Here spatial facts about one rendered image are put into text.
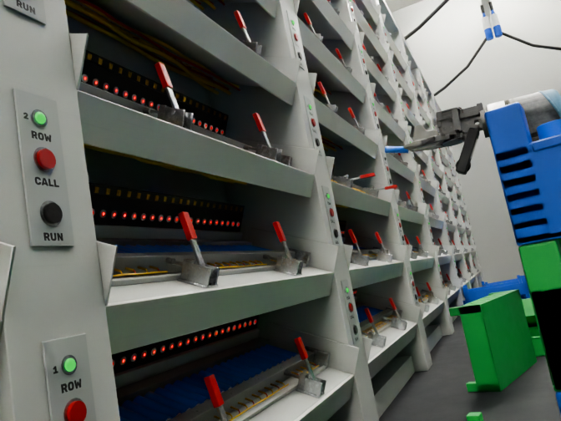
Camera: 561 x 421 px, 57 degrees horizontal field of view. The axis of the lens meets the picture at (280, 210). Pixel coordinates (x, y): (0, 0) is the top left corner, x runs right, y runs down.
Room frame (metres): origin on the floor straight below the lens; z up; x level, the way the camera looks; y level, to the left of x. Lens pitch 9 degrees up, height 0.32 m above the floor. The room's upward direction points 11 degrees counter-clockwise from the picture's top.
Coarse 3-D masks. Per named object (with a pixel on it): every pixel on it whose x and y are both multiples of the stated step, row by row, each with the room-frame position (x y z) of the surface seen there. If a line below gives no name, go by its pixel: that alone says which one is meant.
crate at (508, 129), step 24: (504, 120) 0.29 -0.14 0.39; (504, 144) 0.29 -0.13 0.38; (528, 144) 0.29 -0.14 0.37; (552, 144) 0.28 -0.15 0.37; (504, 168) 0.29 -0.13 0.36; (528, 168) 0.29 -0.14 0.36; (552, 168) 0.28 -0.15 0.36; (504, 192) 0.29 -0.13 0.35; (528, 192) 0.29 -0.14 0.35; (552, 192) 0.28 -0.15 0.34; (528, 216) 0.29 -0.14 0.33; (552, 216) 0.28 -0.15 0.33; (528, 240) 0.29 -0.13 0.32
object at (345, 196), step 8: (328, 160) 1.07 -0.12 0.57; (328, 168) 1.08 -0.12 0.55; (336, 184) 1.12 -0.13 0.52; (360, 184) 1.66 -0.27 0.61; (368, 184) 1.65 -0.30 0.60; (336, 192) 1.13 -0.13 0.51; (344, 192) 1.18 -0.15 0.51; (352, 192) 1.24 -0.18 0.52; (360, 192) 1.30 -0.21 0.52; (384, 192) 1.64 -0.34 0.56; (392, 192) 1.63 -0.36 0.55; (336, 200) 1.14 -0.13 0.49; (344, 200) 1.19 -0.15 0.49; (352, 200) 1.25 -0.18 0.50; (360, 200) 1.31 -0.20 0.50; (368, 200) 1.39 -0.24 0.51; (376, 200) 1.46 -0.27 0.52; (384, 200) 1.55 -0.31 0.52; (360, 208) 1.33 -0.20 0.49; (368, 208) 1.40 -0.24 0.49; (376, 208) 1.48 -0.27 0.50; (384, 208) 1.57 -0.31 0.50
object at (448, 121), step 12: (456, 108) 1.26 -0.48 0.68; (468, 108) 1.28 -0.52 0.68; (480, 108) 1.26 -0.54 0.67; (444, 120) 1.28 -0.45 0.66; (456, 120) 1.27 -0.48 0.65; (468, 120) 1.28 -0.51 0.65; (480, 120) 1.26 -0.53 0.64; (444, 132) 1.28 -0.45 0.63; (456, 132) 1.27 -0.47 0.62; (444, 144) 1.30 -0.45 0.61; (456, 144) 1.33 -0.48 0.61
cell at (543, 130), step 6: (558, 120) 0.30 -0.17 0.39; (540, 126) 0.31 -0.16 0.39; (546, 126) 0.30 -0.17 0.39; (552, 126) 0.30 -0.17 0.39; (558, 126) 0.30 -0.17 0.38; (540, 132) 0.31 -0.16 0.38; (546, 132) 0.31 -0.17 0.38; (552, 132) 0.30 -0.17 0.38; (558, 132) 0.30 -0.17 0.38; (540, 138) 0.31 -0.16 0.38
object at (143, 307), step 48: (96, 192) 0.64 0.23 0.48; (144, 192) 0.73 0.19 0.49; (96, 240) 0.64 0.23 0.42; (144, 240) 0.73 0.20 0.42; (192, 240) 0.60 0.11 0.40; (240, 240) 1.02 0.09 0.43; (288, 240) 1.02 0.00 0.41; (144, 288) 0.53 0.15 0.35; (192, 288) 0.57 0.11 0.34; (240, 288) 0.65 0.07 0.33; (288, 288) 0.79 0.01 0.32; (144, 336) 0.49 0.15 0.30
